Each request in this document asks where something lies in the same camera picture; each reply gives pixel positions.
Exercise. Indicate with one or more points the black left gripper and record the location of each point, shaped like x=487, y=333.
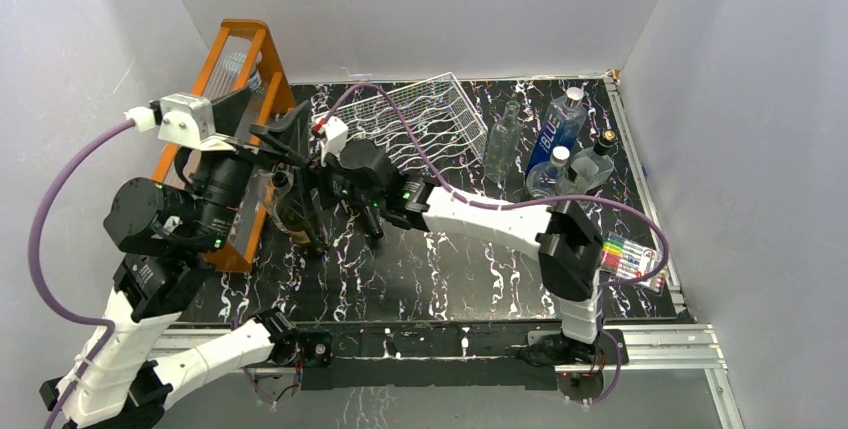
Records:
x=292, y=137

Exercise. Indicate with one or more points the dark wine bottle brown label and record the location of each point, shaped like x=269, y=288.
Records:
x=296, y=213

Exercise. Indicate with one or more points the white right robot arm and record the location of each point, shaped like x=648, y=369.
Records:
x=559, y=237

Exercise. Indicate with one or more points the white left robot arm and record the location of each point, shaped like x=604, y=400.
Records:
x=167, y=236

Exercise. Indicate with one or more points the plastic water bottle on shelf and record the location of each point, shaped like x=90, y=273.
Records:
x=234, y=63

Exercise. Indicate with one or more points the round clear bottle white cap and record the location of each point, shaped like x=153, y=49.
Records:
x=543, y=178

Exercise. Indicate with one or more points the square clear bottle black cap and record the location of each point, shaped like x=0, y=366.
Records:
x=592, y=166

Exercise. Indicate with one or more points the pack of coloured markers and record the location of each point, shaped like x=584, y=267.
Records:
x=624, y=259

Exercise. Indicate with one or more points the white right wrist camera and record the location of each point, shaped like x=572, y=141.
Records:
x=331, y=133

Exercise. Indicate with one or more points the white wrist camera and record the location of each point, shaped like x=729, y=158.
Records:
x=331, y=133
x=183, y=119

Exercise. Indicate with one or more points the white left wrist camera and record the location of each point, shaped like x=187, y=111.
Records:
x=183, y=119

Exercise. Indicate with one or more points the white wire wine rack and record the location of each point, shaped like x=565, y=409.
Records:
x=435, y=111

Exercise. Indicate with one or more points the aluminium frame rail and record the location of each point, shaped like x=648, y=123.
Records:
x=486, y=354

